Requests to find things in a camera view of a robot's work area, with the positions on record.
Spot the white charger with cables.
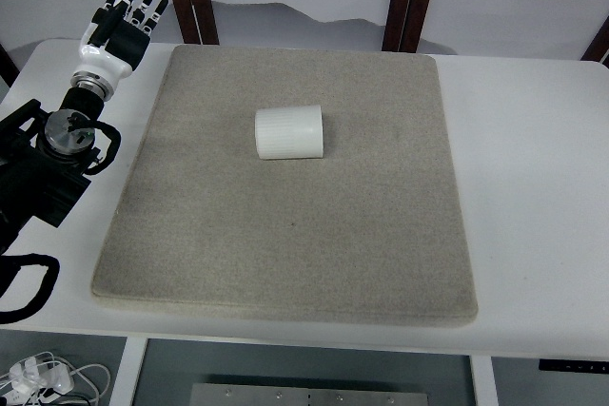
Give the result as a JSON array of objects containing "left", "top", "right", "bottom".
[{"left": 1, "top": 351, "right": 112, "bottom": 405}]

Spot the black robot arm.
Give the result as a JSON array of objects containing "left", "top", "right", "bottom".
[{"left": 1, "top": 0, "right": 168, "bottom": 251}]

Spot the white ribbed cup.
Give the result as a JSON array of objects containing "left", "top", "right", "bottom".
[{"left": 254, "top": 105, "right": 324, "bottom": 160}]

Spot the beige felt mat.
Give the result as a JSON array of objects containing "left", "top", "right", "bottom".
[{"left": 91, "top": 45, "right": 478, "bottom": 327}]

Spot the far left brown post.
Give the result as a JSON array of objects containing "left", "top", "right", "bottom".
[{"left": 0, "top": 45, "right": 20, "bottom": 87}]

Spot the far right brown post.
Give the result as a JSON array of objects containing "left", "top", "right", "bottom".
[{"left": 580, "top": 17, "right": 609, "bottom": 67}]

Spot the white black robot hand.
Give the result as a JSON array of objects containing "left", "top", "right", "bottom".
[{"left": 77, "top": 0, "right": 168, "bottom": 84}]

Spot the grey metal plate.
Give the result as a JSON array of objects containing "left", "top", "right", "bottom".
[{"left": 189, "top": 383, "right": 429, "bottom": 406}]

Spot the black sleeved cable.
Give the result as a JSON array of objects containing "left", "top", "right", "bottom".
[{"left": 0, "top": 253, "right": 61, "bottom": 325}]

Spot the black control panel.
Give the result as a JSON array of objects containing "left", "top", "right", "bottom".
[{"left": 539, "top": 358, "right": 609, "bottom": 375}]

